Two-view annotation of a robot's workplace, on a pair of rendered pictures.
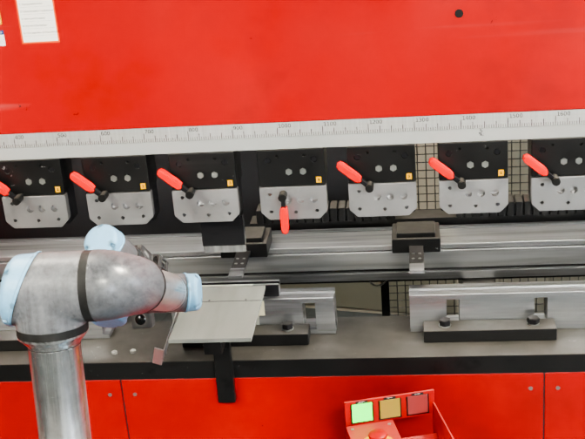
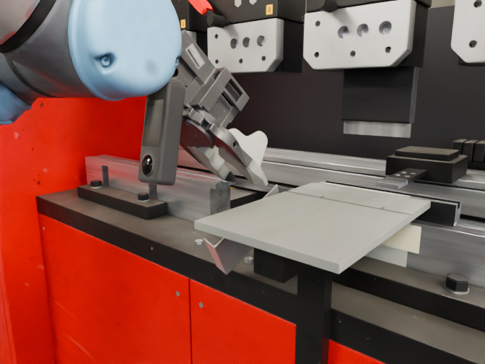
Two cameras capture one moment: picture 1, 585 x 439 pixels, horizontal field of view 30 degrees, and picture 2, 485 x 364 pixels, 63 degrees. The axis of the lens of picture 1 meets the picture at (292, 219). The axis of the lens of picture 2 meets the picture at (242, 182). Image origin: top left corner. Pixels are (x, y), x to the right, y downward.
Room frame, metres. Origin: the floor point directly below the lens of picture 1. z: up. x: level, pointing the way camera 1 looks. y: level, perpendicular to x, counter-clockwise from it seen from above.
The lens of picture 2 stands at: (1.77, 0.00, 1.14)
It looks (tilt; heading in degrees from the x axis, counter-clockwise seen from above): 13 degrees down; 33
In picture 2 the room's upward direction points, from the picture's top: straight up
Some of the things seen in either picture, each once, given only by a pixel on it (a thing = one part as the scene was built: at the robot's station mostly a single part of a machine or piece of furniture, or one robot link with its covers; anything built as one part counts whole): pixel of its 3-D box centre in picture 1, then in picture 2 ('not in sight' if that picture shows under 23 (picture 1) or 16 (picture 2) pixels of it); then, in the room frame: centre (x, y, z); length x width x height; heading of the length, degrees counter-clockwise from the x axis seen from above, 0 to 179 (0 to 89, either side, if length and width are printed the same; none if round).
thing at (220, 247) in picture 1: (223, 233); (377, 102); (2.36, 0.16, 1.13); 0.10 x 0.02 x 0.10; 83
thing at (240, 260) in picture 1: (242, 252); (414, 167); (2.52, 0.13, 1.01); 0.26 x 0.12 x 0.05; 173
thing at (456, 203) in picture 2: (238, 288); (383, 200); (2.36, 0.14, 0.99); 0.20 x 0.03 x 0.03; 83
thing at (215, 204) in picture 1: (207, 181); (366, 8); (2.36, 0.19, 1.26); 0.15 x 0.09 x 0.17; 83
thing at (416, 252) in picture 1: (416, 246); not in sight; (2.47, -0.30, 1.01); 0.26 x 0.12 x 0.05; 173
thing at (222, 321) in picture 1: (218, 313); (322, 214); (2.22, 0.18, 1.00); 0.26 x 0.18 x 0.01; 173
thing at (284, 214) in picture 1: (284, 212); not in sight; (2.28, 0.02, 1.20); 0.04 x 0.02 x 0.10; 173
